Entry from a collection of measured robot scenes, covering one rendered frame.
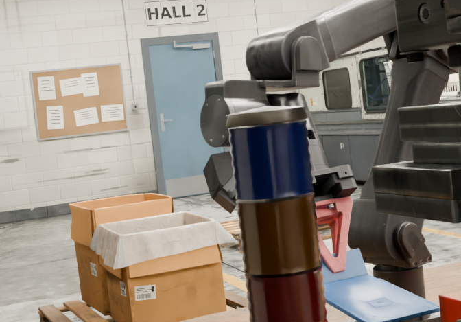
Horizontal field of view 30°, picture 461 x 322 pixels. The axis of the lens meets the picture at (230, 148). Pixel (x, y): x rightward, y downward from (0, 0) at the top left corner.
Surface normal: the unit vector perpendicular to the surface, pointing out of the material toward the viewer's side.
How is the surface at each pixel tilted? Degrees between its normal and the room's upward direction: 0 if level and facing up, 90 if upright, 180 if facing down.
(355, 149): 90
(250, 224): 76
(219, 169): 64
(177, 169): 90
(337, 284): 5
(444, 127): 90
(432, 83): 100
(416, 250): 90
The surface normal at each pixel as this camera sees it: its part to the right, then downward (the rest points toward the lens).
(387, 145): -0.76, -0.35
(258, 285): -0.66, -0.13
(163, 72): 0.33, 0.01
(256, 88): 0.59, -0.01
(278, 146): 0.16, -0.22
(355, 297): -0.11, -0.98
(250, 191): -0.61, 0.35
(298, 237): 0.45, 0.24
